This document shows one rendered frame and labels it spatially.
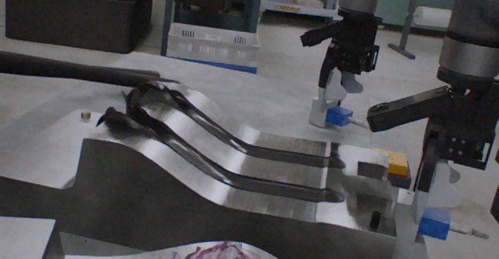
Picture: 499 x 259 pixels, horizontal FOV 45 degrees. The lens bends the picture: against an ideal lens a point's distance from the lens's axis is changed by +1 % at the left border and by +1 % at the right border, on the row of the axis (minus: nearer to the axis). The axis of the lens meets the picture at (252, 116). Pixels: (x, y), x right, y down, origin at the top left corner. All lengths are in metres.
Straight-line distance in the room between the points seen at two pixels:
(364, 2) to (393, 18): 6.31
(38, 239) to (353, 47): 0.77
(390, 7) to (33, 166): 6.80
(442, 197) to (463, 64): 0.18
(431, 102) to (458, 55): 0.07
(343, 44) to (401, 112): 0.40
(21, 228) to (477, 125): 0.56
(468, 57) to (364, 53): 0.41
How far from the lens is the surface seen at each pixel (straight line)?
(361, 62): 1.18
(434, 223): 0.88
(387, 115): 0.82
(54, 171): 0.80
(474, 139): 0.82
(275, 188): 0.76
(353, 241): 0.70
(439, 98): 0.81
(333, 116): 1.24
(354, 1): 1.17
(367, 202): 0.78
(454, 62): 0.80
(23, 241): 0.57
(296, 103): 1.37
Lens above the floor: 1.21
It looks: 19 degrees down
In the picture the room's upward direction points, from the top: 9 degrees clockwise
